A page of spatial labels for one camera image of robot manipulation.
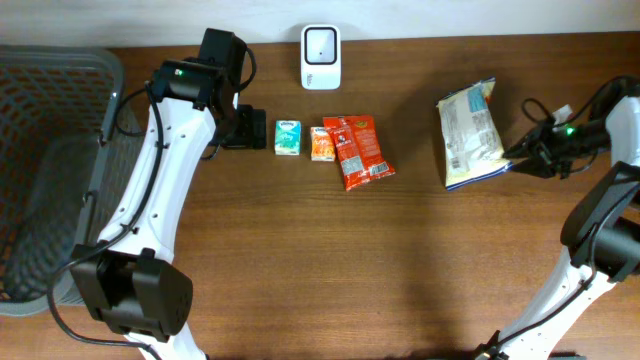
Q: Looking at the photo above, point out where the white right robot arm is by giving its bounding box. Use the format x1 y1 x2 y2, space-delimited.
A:
472 75 639 359

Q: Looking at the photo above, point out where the red snack bag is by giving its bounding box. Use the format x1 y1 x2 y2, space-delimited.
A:
323 115 396 191

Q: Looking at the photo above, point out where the orange tissue pack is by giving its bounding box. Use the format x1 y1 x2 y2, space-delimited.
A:
310 127 335 162

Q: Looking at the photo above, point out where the green tissue pack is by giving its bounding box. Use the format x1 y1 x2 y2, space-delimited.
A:
274 120 301 156

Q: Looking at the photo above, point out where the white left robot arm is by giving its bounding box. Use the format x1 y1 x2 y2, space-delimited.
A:
58 28 266 359

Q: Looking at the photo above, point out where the cream snack bag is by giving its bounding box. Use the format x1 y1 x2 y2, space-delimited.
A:
436 77 513 191

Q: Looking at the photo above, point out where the white barcode scanner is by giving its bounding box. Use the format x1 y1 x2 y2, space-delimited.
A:
300 24 342 90

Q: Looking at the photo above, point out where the grey plastic mesh basket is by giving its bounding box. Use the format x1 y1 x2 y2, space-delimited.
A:
1 45 143 317

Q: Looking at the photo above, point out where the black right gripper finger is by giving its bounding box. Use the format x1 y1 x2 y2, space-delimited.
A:
511 159 545 176
503 136 537 159

